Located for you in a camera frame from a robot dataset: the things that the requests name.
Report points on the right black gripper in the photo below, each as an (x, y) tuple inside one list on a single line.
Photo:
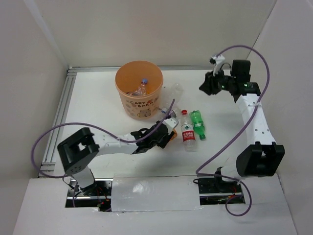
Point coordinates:
[(209, 86)]

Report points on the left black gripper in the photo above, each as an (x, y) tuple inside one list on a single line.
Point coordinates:
[(167, 137)]

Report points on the orange juice bottle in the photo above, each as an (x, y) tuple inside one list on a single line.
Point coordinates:
[(174, 135)]

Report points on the water bottle red label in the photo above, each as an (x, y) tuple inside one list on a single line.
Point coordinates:
[(188, 134)]

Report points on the clear bottle black label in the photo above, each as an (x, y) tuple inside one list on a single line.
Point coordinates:
[(174, 113)]

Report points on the clear crushed bottle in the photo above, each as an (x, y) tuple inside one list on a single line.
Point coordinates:
[(175, 93)]

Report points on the green soda bottle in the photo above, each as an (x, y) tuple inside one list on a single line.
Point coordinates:
[(198, 124)]

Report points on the clear bottle blue cap label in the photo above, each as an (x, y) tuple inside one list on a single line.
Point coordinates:
[(142, 88)]

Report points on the blue label white cap bottle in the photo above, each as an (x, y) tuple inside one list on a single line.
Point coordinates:
[(132, 93)]

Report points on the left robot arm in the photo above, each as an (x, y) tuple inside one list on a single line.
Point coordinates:
[(78, 150)]

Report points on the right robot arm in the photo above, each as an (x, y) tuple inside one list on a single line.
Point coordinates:
[(262, 156)]

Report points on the orange plastic capybara bin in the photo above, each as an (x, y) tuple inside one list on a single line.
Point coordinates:
[(129, 77)]

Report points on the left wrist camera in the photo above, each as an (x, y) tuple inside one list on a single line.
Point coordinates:
[(170, 123)]

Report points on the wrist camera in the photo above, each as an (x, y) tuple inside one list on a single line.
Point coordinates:
[(170, 123), (217, 61)]

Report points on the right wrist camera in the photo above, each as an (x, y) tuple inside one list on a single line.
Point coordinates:
[(217, 61)]

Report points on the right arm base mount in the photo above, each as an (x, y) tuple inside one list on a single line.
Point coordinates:
[(214, 190)]

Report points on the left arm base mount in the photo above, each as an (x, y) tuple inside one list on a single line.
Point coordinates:
[(98, 197)]

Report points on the aluminium frame rail back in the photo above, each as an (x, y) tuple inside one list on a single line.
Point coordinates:
[(163, 68)]

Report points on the aluminium frame rail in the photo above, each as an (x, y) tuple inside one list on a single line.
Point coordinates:
[(49, 158), (163, 68)]

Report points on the aluminium frame rail left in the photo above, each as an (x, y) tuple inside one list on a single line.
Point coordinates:
[(49, 158)]

